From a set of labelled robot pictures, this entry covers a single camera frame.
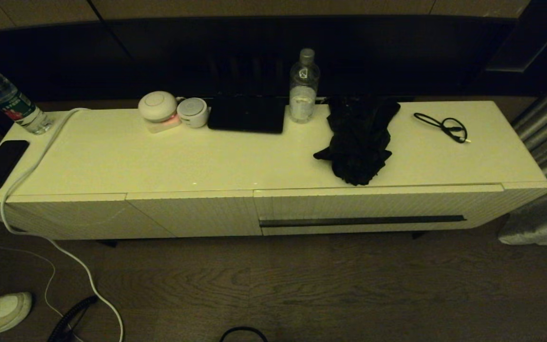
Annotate black umbrella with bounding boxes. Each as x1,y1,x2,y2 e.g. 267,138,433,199
314,95,401,187

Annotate white ribbed drawer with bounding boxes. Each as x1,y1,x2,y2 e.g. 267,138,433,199
254,184,505,237

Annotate white low cabinet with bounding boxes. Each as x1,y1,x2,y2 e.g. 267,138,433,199
0,100,547,248

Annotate black flat router box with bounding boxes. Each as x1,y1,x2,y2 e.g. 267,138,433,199
207,93,287,134

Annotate white ribbed cabinet door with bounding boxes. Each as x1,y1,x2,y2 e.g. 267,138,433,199
125,190,263,238
7,192,177,240

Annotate clear water bottle grey cap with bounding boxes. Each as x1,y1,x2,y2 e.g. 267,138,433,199
289,47,321,124

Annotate small white round speaker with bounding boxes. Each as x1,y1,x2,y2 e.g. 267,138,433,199
177,97,209,129

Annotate white dome device pink base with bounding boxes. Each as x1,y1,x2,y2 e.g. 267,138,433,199
138,90,181,134

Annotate black smartphone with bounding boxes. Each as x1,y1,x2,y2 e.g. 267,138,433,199
0,139,30,191

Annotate water bottle with green label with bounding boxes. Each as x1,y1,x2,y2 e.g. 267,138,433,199
0,53,53,135

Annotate white sneaker dark laces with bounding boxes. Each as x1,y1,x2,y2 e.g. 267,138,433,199
0,292,33,341

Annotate black floor cable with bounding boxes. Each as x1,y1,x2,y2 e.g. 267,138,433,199
219,326,269,342

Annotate black audio cable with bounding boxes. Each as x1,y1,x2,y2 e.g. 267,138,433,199
414,112,472,144

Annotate thick white power cable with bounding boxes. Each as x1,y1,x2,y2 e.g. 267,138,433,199
0,107,124,342

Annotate thin white charging cable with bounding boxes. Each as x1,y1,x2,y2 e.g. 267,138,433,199
0,190,85,342

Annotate black coiled cable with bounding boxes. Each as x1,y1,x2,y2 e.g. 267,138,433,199
47,295,99,342

